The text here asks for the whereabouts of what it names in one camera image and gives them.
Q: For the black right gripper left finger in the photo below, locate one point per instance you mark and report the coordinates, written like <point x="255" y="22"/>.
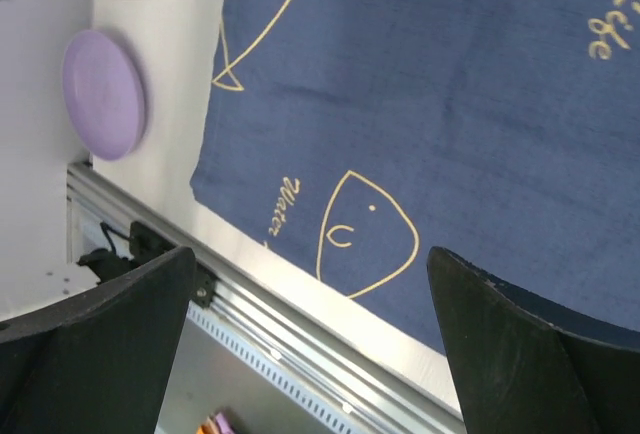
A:
<point x="99" y="361"/>

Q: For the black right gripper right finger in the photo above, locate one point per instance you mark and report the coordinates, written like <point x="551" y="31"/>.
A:
<point x="524" y="364"/>

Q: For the purple plate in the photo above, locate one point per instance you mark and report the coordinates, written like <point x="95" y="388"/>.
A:
<point x="103" y="95"/>

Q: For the blue cloth placemat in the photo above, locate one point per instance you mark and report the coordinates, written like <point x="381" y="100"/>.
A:
<point x="352" y="136"/>

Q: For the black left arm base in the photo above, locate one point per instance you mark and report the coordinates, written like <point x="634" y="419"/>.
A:
<point x="144" y="245"/>

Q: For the perforated cable duct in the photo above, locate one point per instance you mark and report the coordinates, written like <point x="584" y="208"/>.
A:
<point x="320" y="407"/>

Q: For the aluminium mounting rail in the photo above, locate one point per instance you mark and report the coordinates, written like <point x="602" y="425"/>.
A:
<point x="392" y="383"/>

